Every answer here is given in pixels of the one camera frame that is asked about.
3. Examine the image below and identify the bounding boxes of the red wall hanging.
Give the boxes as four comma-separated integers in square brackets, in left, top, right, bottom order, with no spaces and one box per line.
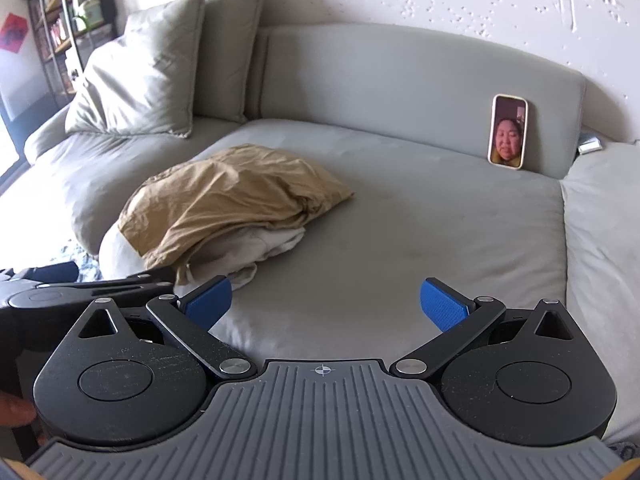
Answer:
[0,12,29,54]

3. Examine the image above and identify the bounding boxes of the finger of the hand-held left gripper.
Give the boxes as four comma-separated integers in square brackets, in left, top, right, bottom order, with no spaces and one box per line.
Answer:
[65,270,176,307]

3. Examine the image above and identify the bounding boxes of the person's left hand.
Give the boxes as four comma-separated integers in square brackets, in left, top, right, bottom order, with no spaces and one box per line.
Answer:
[0,392,37,428]

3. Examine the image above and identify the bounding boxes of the grey sofa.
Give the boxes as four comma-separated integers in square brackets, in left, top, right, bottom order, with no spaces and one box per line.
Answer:
[22,22,640,443]

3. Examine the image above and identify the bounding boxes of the metal bookshelf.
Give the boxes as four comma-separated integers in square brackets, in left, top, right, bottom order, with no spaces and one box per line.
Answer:
[20,0,119,97]

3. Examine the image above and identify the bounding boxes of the smartphone in cream case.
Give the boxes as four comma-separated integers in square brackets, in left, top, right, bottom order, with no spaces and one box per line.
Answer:
[487,93,529,170]

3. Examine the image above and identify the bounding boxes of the tan shorts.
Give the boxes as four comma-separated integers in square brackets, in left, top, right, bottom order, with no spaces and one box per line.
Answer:
[118,144,356,286]

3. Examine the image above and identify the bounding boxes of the small silver box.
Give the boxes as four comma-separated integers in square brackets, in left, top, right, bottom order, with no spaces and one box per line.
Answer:
[577,132,604,155]

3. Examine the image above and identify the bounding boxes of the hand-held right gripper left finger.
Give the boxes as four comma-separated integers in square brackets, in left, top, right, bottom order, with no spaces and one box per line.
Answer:
[75,276,256,378]

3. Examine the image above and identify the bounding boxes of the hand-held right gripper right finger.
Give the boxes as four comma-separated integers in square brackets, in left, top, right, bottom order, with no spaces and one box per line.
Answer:
[390,277,576,378]

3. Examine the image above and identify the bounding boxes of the white garment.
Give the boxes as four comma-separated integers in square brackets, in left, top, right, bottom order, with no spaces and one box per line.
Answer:
[175,225,307,292]

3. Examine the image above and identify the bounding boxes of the grey-green throw pillow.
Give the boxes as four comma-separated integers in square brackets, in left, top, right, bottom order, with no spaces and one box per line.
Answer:
[65,0,207,139]
[192,0,268,126]

